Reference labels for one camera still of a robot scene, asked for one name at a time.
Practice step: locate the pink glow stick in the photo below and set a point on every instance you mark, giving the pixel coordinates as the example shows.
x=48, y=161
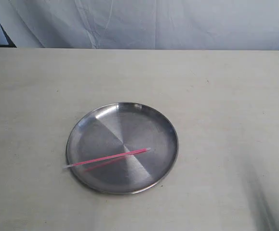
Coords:
x=106, y=158

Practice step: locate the round stainless steel plate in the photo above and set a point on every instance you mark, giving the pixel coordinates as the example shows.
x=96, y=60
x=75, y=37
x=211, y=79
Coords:
x=119, y=128

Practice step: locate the white backdrop cloth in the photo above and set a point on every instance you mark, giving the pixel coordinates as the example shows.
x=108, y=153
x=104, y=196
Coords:
x=142, y=24

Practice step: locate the dark frame at backdrop edge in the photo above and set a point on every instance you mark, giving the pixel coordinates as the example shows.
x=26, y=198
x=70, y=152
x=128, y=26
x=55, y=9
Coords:
x=2, y=36

